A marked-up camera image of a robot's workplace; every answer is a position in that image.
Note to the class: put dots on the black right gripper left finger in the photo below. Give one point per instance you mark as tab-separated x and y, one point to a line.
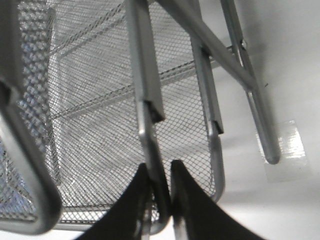
126	218

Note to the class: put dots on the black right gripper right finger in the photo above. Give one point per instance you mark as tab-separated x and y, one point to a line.
196	216

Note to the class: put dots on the silver mesh tray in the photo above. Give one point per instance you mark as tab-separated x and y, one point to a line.
114	84
16	138

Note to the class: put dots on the clear tape patch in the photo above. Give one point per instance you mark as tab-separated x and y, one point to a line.
293	163

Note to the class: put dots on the silver mesh top tray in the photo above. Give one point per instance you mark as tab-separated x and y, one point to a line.
16	138

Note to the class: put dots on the grey metal rack frame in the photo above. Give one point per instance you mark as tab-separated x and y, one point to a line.
237	64

